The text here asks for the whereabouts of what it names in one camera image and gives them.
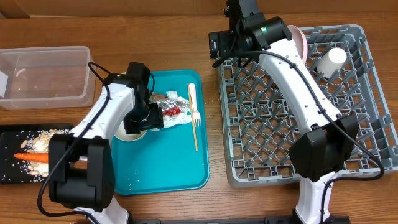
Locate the crumpled white tissue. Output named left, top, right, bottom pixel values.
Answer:
left=163, top=104, right=191, bottom=128

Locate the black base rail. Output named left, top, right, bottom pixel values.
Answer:
left=130, top=214, right=352, bottom=224

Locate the pile of rice and peanuts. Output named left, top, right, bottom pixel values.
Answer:
left=23, top=129, right=69, bottom=181

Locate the orange carrot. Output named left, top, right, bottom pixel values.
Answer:
left=14, top=153, right=49, bottom=163

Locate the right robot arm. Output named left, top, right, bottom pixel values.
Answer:
left=210, top=0, right=359, bottom=223

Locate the teal plastic serving tray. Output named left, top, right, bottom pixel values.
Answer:
left=111, top=70, right=210, bottom=195

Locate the clear plastic bin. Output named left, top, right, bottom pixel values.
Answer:
left=1, top=46, right=96, bottom=110

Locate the white paper cup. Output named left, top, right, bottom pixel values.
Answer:
left=317, top=47, right=347, bottom=78

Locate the foil snack wrapper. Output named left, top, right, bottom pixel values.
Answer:
left=150, top=91, right=189, bottom=116

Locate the white plastic fork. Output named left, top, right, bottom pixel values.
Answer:
left=188, top=83, right=201, bottom=126

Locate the pink round plate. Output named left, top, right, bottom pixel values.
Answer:
left=287, top=25, right=308, bottom=63

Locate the wooden chopstick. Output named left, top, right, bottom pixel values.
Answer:
left=188, top=84, right=198, bottom=152

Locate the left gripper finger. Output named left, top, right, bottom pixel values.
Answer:
left=123, top=119, right=145, bottom=134
left=141, top=103, right=164, bottom=130

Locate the black plastic tray bin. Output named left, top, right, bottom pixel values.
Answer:
left=1, top=123, right=73, bottom=184

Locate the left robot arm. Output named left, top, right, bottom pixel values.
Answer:
left=37, top=62, right=164, bottom=223

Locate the white bowl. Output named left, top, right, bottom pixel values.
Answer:
left=114, top=122, right=147, bottom=142

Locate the grey plastic dishwasher rack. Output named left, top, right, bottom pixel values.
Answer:
left=216, top=24, right=397, bottom=188

